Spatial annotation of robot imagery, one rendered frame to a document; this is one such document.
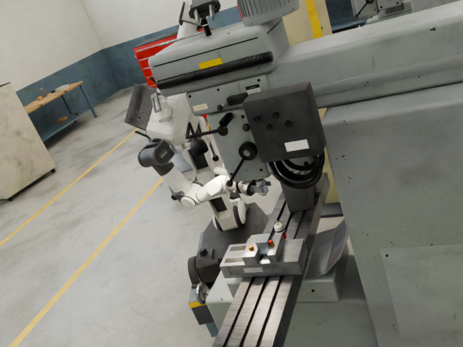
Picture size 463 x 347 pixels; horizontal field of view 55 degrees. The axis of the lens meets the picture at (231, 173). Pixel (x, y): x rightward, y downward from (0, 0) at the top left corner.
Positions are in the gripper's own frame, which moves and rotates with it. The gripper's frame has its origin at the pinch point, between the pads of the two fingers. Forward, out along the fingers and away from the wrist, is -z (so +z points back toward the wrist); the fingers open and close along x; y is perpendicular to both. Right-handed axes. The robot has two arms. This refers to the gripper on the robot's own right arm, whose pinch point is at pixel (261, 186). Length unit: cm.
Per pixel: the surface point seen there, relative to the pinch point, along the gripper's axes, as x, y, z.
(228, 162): -11.4, -17.9, 1.7
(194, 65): -13, -59, -1
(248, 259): -23.2, 21.1, -3.3
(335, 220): 133, 124, 69
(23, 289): -47, 127, 318
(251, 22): -1, -67, -21
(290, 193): 23.5, 19.8, 7.1
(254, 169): -7.7, -13.6, -7.6
